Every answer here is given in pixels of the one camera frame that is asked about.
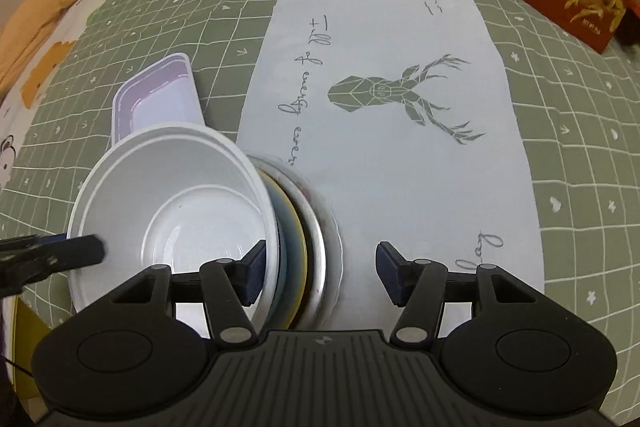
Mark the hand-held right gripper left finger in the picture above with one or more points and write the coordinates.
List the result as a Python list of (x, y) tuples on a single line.
[(255, 275)]

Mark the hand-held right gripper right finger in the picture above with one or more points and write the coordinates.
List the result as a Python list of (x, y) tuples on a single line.
[(387, 272)]

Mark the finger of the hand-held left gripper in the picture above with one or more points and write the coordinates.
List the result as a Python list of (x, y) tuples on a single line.
[(75, 251)]

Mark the white bowl with yellow rim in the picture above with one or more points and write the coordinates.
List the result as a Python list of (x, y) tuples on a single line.
[(294, 237)]

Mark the stainless steel bowl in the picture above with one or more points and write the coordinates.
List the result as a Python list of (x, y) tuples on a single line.
[(321, 247)]

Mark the white plastic bowl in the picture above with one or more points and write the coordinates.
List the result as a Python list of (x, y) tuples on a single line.
[(200, 187)]

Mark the white deer-print table runner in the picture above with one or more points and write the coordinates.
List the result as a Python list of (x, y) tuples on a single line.
[(375, 182)]

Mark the yellow paper sheet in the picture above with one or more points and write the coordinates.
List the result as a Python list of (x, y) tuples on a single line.
[(30, 332)]

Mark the lilac rectangular plastic tray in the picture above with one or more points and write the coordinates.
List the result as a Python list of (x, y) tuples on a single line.
[(160, 92)]

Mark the green checked tablecloth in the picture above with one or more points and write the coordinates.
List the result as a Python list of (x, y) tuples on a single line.
[(575, 132)]

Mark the yellow cloth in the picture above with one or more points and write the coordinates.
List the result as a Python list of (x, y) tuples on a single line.
[(45, 17)]

